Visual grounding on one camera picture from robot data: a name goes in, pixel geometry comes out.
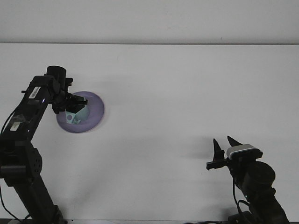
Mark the pale blue hexagonal cup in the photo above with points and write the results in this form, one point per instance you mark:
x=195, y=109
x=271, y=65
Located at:
x=83, y=115

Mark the pale purple round plate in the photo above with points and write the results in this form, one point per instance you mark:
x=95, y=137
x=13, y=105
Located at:
x=95, y=112

